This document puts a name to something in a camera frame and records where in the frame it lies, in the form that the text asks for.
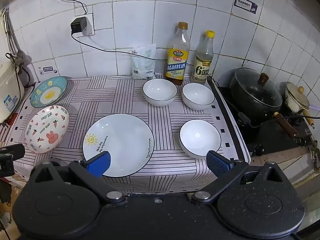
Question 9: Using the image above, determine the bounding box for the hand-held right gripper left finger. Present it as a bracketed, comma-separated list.
[30, 151, 127, 204]

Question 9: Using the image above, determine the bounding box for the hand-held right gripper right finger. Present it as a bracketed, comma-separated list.
[192, 150, 290, 203]

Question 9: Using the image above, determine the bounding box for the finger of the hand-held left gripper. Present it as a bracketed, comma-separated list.
[0, 156, 16, 178]
[0, 144, 25, 160]

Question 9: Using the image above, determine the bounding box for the white ribbed bowl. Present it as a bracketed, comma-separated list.
[182, 83, 215, 111]
[179, 119, 222, 159]
[142, 78, 178, 107]

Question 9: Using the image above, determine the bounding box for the white sun print plate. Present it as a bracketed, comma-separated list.
[83, 114, 155, 177]

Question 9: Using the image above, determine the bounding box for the pink bunny print plate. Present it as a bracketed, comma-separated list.
[25, 105, 70, 154]

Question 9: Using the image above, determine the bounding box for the blue fried egg plate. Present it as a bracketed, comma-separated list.
[30, 76, 68, 108]

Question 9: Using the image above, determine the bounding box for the red plastic object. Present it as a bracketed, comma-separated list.
[5, 112, 19, 126]

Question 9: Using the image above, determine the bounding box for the black gas stove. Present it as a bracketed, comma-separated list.
[217, 84, 314, 156]

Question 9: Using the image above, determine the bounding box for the white rice cooker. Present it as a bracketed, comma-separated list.
[0, 54, 26, 124]

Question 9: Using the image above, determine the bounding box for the striped tablecloth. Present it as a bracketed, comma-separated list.
[0, 76, 251, 193]

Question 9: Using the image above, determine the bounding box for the glass pot lid brown knob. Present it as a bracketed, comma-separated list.
[231, 68, 282, 105]

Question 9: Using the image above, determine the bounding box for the clear vinegar bottle yellow cap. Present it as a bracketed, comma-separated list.
[190, 30, 215, 84]

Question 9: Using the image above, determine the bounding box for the cream enamel milk pot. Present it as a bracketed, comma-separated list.
[285, 81, 316, 128]

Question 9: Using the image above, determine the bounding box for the white salt bag red logo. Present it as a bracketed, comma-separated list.
[130, 47, 147, 79]

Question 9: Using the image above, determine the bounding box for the cream enamel pot lid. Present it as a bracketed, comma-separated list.
[285, 81, 305, 98]

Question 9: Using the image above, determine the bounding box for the yellow label cooking wine bottle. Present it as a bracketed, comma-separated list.
[165, 22, 191, 86]

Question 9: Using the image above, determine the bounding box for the clear plastic seasoning bag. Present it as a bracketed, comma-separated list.
[139, 44, 157, 79]

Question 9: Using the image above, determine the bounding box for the black cooking pot wooden handle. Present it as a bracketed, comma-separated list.
[229, 67, 300, 138]

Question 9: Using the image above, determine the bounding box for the small white wall sticker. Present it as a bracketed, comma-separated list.
[38, 65, 57, 75]

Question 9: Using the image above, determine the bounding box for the black adapter cable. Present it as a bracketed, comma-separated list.
[71, 31, 168, 61]

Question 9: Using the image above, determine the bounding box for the grey wall pipe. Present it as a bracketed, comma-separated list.
[2, 7, 20, 57]

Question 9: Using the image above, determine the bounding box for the white wall socket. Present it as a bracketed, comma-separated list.
[71, 12, 96, 37]

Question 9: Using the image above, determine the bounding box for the dark wall sticker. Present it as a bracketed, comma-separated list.
[234, 0, 258, 14]

